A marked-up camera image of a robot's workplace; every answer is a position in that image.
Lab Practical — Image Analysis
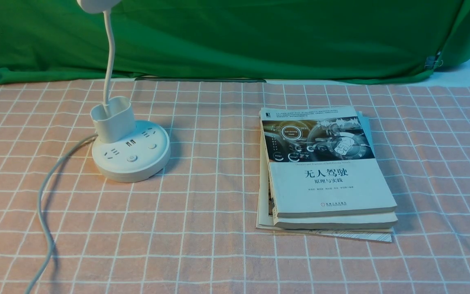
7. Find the green backdrop cloth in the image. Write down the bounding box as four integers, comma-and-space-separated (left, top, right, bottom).
0, 0, 470, 85

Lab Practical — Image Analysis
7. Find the white lamp power cord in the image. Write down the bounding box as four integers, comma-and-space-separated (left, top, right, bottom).
24, 134, 98, 294

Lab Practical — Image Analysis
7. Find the metal binder clip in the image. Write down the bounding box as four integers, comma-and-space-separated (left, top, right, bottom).
424, 51, 443, 71

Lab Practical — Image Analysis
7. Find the white desk lamp with sockets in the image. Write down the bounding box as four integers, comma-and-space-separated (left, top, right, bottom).
78, 0, 171, 183

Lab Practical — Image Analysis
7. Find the white self-driving book on top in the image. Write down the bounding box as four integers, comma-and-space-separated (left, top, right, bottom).
260, 107, 397, 218

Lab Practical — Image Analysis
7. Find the pink checked tablecloth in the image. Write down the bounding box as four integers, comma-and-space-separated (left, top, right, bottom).
0, 78, 470, 294

